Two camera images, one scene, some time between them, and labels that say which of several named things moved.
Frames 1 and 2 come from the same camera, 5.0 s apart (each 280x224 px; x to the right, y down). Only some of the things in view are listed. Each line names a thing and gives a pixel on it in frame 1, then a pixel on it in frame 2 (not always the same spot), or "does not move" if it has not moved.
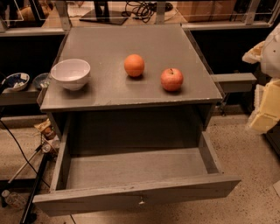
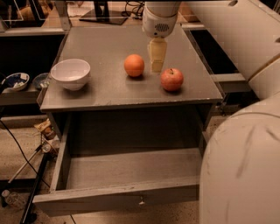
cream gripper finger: [267, 108] -> [157, 48]
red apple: [171, 80] does not move
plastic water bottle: [15, 199] does not move
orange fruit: [134, 65] does not move
